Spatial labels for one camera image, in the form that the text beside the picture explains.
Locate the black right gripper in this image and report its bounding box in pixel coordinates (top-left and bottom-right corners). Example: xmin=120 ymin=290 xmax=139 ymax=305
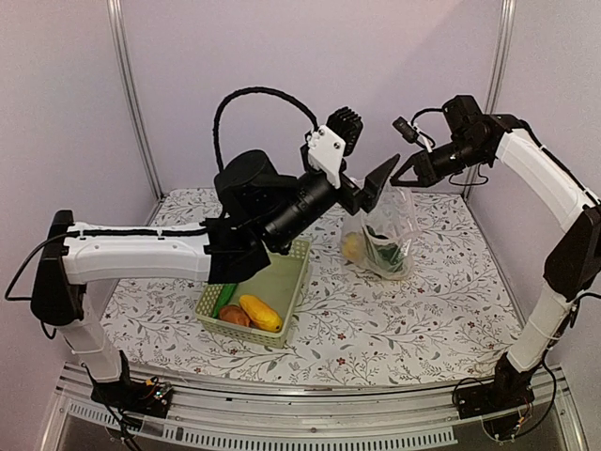
xmin=391 ymin=135 xmax=490 ymax=187

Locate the clear pink zip top bag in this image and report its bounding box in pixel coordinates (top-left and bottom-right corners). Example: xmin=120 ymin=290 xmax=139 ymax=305
xmin=340 ymin=186 xmax=420 ymax=281

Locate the yellow lemon toy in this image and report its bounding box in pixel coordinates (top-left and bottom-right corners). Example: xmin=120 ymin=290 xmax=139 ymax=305
xmin=341 ymin=232 xmax=364 ymax=262

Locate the green bok choy toy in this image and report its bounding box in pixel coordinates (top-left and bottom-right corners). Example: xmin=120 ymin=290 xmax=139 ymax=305
xmin=362 ymin=225 xmax=410 ymax=280

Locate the orange yellow mango toy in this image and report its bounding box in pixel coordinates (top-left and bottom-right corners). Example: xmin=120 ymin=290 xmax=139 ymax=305
xmin=239 ymin=295 xmax=283 ymax=333

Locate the green bitter gourd toy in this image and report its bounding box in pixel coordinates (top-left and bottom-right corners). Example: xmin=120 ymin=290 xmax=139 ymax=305
xmin=211 ymin=284 xmax=238 ymax=319

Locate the brown bread roll toy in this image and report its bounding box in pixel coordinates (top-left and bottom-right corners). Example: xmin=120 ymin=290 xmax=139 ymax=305
xmin=218 ymin=305 xmax=251 ymax=327

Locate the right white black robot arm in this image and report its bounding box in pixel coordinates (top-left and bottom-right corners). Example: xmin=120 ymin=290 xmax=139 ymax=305
xmin=391 ymin=114 xmax=600 ymax=410

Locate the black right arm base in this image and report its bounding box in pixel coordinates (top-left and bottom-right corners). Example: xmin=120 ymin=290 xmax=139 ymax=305
xmin=452 ymin=377 xmax=534 ymax=419

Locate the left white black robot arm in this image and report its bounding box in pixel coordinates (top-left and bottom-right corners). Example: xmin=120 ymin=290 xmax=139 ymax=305
xmin=31 ymin=149 xmax=399 ymax=408

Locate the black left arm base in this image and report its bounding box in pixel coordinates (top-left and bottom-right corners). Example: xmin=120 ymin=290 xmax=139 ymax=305
xmin=91 ymin=378 xmax=174 ymax=418

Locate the beige perforated plastic basket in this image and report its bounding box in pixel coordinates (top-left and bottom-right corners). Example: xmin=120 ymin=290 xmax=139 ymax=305
xmin=195 ymin=240 xmax=310 ymax=349

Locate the floral white table mat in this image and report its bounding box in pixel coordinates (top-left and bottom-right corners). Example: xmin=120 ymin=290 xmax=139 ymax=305
xmin=101 ymin=193 xmax=521 ymax=385

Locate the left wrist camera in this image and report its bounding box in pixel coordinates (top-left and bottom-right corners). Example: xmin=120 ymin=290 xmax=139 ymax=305
xmin=305 ymin=106 xmax=363 ymax=189

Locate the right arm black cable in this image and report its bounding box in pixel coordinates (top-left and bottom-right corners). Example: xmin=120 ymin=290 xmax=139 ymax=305
xmin=410 ymin=107 xmax=445 ymax=124

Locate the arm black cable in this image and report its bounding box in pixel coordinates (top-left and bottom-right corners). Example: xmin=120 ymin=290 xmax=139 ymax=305
xmin=211 ymin=86 xmax=320 ymax=175
xmin=410 ymin=107 xmax=445 ymax=124

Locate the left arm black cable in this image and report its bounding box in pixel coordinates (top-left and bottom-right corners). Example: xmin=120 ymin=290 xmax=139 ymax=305
xmin=211 ymin=86 xmax=320 ymax=175

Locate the right aluminium frame post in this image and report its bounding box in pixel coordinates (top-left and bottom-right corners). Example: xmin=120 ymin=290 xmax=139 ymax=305
xmin=462 ymin=0 xmax=516 ymax=203

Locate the aluminium frame post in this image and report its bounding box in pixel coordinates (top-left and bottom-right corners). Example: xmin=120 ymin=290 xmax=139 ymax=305
xmin=462 ymin=0 xmax=516 ymax=203
xmin=106 ymin=0 xmax=164 ymax=201

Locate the aluminium front rail frame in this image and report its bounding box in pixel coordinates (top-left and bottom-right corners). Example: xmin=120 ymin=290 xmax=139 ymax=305
xmin=39 ymin=361 xmax=593 ymax=451

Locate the left aluminium frame post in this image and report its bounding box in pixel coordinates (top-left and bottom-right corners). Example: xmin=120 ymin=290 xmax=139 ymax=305
xmin=106 ymin=0 xmax=164 ymax=201

